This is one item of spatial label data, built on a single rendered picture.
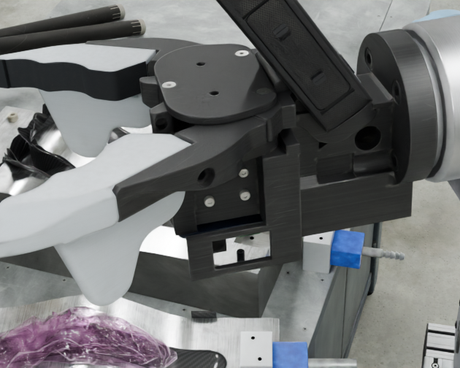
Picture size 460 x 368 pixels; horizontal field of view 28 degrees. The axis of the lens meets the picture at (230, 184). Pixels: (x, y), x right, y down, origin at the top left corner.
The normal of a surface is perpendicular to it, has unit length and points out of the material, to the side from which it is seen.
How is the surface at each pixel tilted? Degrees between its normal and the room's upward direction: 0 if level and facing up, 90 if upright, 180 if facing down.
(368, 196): 82
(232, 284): 90
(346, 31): 0
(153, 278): 90
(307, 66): 84
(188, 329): 7
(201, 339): 0
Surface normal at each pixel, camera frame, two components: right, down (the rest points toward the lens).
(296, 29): 0.22, 0.54
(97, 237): 0.71, 0.34
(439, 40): 0.00, -0.63
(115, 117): -0.34, 0.58
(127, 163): -0.07, -0.84
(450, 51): 0.04, -0.45
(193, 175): 0.51, 0.43
